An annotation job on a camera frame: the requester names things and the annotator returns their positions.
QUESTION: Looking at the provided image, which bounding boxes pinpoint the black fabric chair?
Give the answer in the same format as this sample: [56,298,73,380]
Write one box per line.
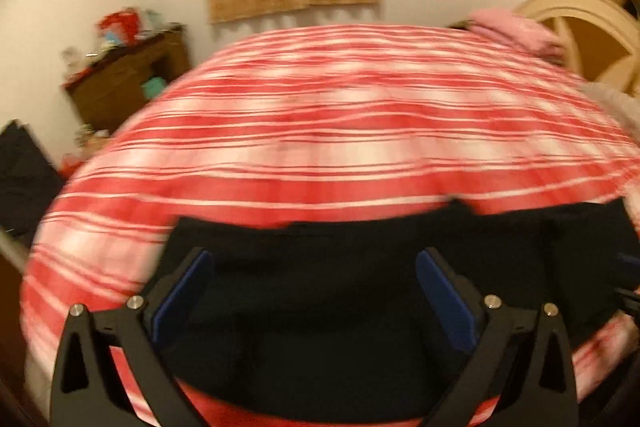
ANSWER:
[0,119,66,239]

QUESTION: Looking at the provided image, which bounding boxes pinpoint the black pants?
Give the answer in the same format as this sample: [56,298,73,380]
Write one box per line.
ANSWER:
[160,199,634,424]

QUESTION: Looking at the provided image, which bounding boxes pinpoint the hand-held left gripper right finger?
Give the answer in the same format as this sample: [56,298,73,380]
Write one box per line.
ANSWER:
[415,248,581,427]

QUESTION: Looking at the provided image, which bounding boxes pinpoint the cream and brown headboard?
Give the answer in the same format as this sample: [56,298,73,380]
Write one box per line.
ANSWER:
[512,0,640,98]

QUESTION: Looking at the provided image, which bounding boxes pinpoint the patterned shopping bag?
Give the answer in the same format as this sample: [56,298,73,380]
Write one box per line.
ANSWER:
[75,127,109,154]

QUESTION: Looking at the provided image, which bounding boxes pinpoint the red gift bag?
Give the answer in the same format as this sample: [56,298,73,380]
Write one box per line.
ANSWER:
[97,9,142,46]

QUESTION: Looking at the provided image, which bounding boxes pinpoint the bed with red plaid sheet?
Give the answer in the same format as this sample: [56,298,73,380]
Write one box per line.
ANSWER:
[20,24,640,427]

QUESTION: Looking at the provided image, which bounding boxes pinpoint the brown wooden dresser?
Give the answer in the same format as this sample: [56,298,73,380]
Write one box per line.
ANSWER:
[62,27,194,136]

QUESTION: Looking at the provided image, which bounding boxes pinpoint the teal box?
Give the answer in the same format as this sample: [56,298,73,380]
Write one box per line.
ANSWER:
[141,77,167,100]

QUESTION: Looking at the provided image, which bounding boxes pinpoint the white and teal paper bag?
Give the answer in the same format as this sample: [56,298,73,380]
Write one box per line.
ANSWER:
[140,9,167,34]

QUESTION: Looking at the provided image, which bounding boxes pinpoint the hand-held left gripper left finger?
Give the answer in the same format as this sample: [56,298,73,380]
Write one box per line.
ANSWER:
[50,248,216,427]

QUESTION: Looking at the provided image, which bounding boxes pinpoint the pink pillow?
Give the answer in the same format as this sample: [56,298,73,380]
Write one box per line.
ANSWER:
[467,8,567,64]

